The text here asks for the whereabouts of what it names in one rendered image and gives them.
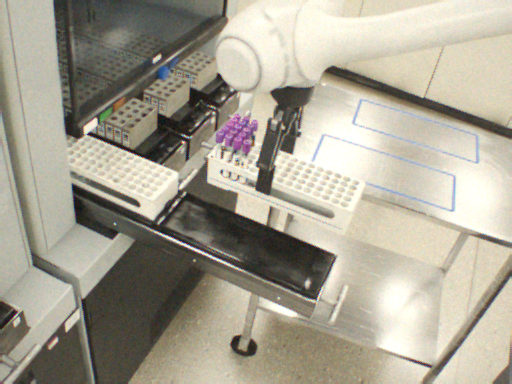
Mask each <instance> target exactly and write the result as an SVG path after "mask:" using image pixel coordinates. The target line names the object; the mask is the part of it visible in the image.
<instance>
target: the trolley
mask: <svg viewBox="0 0 512 384"><path fill-rule="evenodd" d="M298 131H300V132H301V137H300V138H299V137H297V136H296V137H297V138H296V146H295V149H294V153H293V156H296V157H300V158H302V159H305V160H307V161H309V162H312V163H316V164H318V165H321V166H323V167H325V168H330V169H333V170H334V171H337V172H339V173H342V174H346V175H348V176H351V177H352V178H355V179H360V180H362V181H364V182H365V187H364V189H363V192H362V197H361V200H364V201H367V202H370V203H372V204H375V205H380V206H382V207H385V208H387V209H390V210H395V211H398V212H400V213H403V214H407V215H410V216H412V217H415V218H418V219H423V220H425V221H427V222H430V223H435V224H438V225H440V226H442V227H447V228H450V229H452V230H454V231H460V232H461V233H460V235H459V236H458V237H457V240H456V242H455V243H454V245H453V247H452V249H451V250H450V252H449V254H448V256H447V257H446V259H445V260H444V263H443V264H442V266H441V267H438V266H436V265H431V264H429V263H426V262H424V261H419V260H417V259H414V258H412V257H411V258H409V257H407V256H405V255H402V254H397V253H395V252H393V251H390V250H388V249H386V250H385V249H383V248H380V247H378V246H375V245H370V244H368V243H366V242H363V241H358V240H356V239H353V238H351V237H348V236H343V235H340V234H337V233H336V232H333V231H328V230H326V229H323V228H321V227H318V226H317V227H316V226H313V225H311V224H308V223H306V222H303V221H298V220H296V219H294V217H295V215H292V214H291V213H287V216H286V223H285V227H284V230H283V232H285V233H287V234H289V235H291V236H293V237H296V238H299V239H301V240H303V241H305V242H309V243H311V244H313V245H315V246H317V247H321V248H323V249H325V250H327V251H329V252H333V253H335V254H336V255H338V257H337V259H336V263H335V266H334V268H333V270H332V272H331V277H330V279H329V281H328V282H327V285H326V287H325V290H324V292H323V294H324V295H325V296H330V297H331V298H333V299H335V300H337V297H338V296H339V293H340V290H341V287H342V286H343V285H346V286H348V287H349V290H348V292H347V294H346V296H345V298H344V302H343V305H342V306H341V309H340V310H339V313H338V317H337V318H336V321H335V323H334V325H329V324H328V318H329V315H330V314H331V311H332V310H333V307H334V306H332V305H329V304H327V303H324V302H323V301H319V303H318V305H317V307H316V309H315V311H314V315H313V316H312V318H311V320H310V322H309V318H307V317H305V316H302V315H299V314H298V313H296V312H293V311H290V310H289V309H287V308H285V307H281V306H279V305H278V304H276V303H272V302H270V301H269V300H267V299H264V298H261V297H259V296H258V295H255V294H253V293H251V295H250V299H249V303H248V311H247V314H246V318H245V322H244V326H243V333H242V334H239V335H235V336H234V337H233V339H232V341H231V343H230V346H231V347H232V349H233V350H234V351H235V352H236V353H237V354H239V355H243V356H254V355H255V353H256V351H257V349H258V345H257V343H255V341H254V339H251V337H252V333H251V332H252V328H253V321H254V318H255V315H256V311H257V308H258V309H259V310H262V311H264V312H269V313H271V314H274V315H275V316H278V317H279V316H280V317H283V318H284V319H287V320H289V321H294V322H296V323H299V324H301V325H305V326H308V327H310V328H312V329H317V330H318V331H321V332H326V333H327V334H330V335H332V336H336V337H339V338H341V339H345V340H348V341H350V342H353V343H357V344H359V345H362V346H366V347H368V348H371V349H375V350H377V351H379V352H383V353H386V354H387V355H392V356H395V357H396V358H398V357H399V358H401V359H403V360H407V361H410V362H412V363H416V364H418V365H422V366H424V367H427V368H430V370H429V371H427V374H426V375H425V376H424V377H423V379H422V381H421V382H420V383H419V384H432V383H433V382H434V381H435V380H436V378H437V377H438V376H439V374H440V373H441V371H442V370H443V369H444V368H445V366H446V365H447V364H448V363H449V361H450V360H451V358H452V357H453V356H454V354H455V353H456V352H457V351H458V350H459V348H460V347H461V345H462V344H463V342H464V341H465V340H466V339H467V337H468V335H470V334H471V331H472V330H473V329H474V328H475V326H476V325H477V323H478V322H479V320H480V319H481V318H482V317H483V315H484V313H486V312H487V309H489V307H490V306H491V304H492V303H493V302H494V300H495V299H496V297H497V296H498V294H499V293H500V292H501V291H502V289H503V287H504V286H506V283H507V282H508V281H509V279H510V278H511V277H512V252H511V254H510V255H509V257H508V258H507V260H506V261H505V263H504V264H503V266H502V267H501V269H500V270H499V271H498V274H497V275H496V276H495V277H494V280H492V281H491V283H490V285H489V286H488V287H487V289H486V291H485V292H484V293H483V295H482V297H481V298H480V299H479V301H478V302H477V303H476V305H475V307H474V308H473V309H472V311H471V312H470V314H469V315H468V316H467V318H466V320H464V322H463V324H462V325H461V326H460V328H459V329H458V331H457V332H456V333H455V334H454V337H453V338H452V339H451V340H450V342H449V343H448V345H447V346H446V347H445V349H444V351H442V353H441V354H440V356H439V357H438V359H436V357H437V344H438V332H439V319H440V306H441V293H442V282H443V279H444V278H445V277H446V275H447V273H448V271H449V270H450V268H451V266H452V264H453V263H454V262H455V258H457V256H458V254H459V252H460V250H461V249H462V248H463V245H464V244H465V243H466V241H467V239H468V237H469V235H471V236H474V237H476V238H478V239H484V240H486V241H488V242H493V243H495V244H497V245H500V246H505V247H507V248H509V249H512V140H510V139H505V138H503V137H500V136H497V135H495V134H492V133H487V132H484V131H481V130H479V129H476V128H473V127H468V126H466V125H462V124H460V123H457V122H455V121H449V120H447V119H444V118H441V117H438V116H436V115H432V114H427V113H424V112H422V111H419V110H416V109H413V108H408V107H405V106H402V105H399V104H397V103H394V102H390V101H386V100H382V99H380V98H377V97H374V96H372V95H366V94H363V93H360V92H357V91H354V90H351V89H345V88H343V87H340V86H337V85H334V84H331V83H325V82H323V81H320V84H319V86H318V87H317V89H316V91H315V94H314V96H313V97H312V99H311V101H310V103H309V105H308V106H307V108H306V111H305V113H304V115H303V120H302V127H301V129H298ZM323 294H322V295H323ZM308 322H309V324H308Z"/></svg>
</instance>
